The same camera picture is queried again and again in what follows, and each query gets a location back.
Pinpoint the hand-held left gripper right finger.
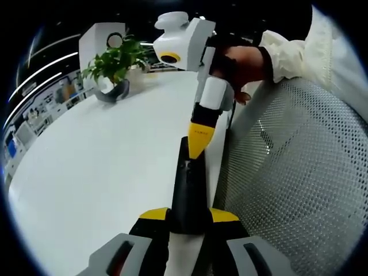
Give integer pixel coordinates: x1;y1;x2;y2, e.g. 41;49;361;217
203;206;300;276

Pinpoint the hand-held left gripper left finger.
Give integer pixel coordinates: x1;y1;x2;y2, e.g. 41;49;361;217
76;206;173;276

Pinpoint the grey mesh chair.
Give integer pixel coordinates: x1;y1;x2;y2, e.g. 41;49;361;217
214;77;368;276

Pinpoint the person's right hand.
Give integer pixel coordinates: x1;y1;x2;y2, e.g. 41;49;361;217
211;44;270;106

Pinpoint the green potted plant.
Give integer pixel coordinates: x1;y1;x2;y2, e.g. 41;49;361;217
81;33;150;87

